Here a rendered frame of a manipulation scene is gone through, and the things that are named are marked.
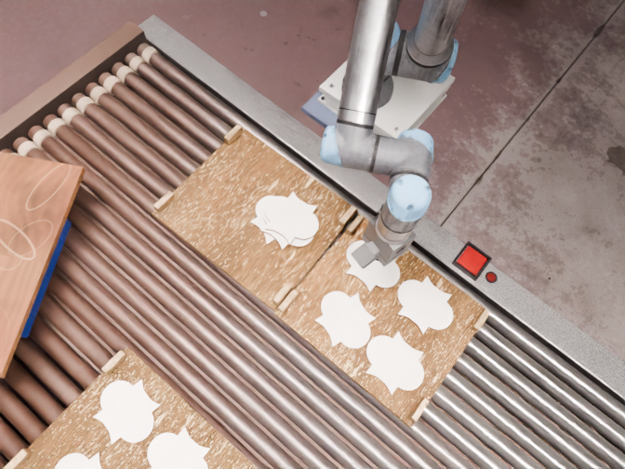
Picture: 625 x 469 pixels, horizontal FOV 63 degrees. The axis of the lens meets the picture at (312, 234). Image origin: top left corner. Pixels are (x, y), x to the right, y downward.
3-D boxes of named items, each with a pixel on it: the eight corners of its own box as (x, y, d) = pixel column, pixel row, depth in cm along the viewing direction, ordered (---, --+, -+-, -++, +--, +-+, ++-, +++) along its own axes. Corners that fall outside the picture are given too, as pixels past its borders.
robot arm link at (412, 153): (383, 119, 99) (374, 167, 95) (440, 129, 98) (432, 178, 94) (378, 141, 107) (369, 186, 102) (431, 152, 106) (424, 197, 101)
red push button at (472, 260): (467, 247, 135) (469, 245, 133) (485, 261, 134) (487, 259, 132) (455, 262, 133) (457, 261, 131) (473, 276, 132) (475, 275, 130)
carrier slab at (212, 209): (241, 128, 143) (241, 126, 142) (357, 212, 136) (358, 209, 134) (152, 215, 131) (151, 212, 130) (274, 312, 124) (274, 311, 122)
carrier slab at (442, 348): (359, 216, 135) (360, 213, 134) (487, 313, 128) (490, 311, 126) (273, 314, 124) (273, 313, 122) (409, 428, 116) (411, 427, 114)
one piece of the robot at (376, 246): (351, 223, 102) (340, 251, 117) (378, 258, 100) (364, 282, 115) (396, 194, 105) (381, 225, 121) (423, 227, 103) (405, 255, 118)
